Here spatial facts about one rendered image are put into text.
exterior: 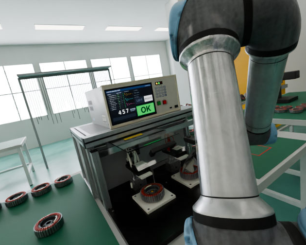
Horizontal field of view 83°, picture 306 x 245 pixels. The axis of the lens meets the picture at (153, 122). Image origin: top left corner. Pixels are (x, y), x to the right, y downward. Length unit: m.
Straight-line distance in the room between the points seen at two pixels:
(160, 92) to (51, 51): 6.53
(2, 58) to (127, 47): 4.29
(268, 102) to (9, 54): 7.15
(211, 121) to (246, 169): 0.09
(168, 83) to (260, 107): 0.57
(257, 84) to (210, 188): 0.30
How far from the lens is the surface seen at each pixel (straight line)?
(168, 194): 0.87
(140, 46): 8.43
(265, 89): 0.51
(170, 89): 1.01
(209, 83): 0.31
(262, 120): 0.59
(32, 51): 7.30
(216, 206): 0.28
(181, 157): 0.97
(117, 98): 0.85
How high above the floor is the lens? 1.27
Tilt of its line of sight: 11 degrees down
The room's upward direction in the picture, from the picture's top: 10 degrees counter-clockwise
